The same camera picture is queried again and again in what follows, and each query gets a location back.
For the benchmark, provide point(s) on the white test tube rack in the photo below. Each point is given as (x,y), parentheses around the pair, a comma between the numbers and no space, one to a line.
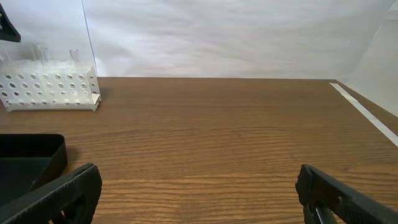
(49,90)

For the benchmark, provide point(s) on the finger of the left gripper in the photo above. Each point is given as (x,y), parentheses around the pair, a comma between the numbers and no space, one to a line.
(7,29)

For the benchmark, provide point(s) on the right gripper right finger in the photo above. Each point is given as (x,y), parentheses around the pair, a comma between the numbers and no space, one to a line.
(342,199)

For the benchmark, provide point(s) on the black tray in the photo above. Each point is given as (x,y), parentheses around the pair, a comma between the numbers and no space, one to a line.
(21,165)

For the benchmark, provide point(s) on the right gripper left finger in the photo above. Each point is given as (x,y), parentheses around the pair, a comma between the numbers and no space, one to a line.
(46,196)

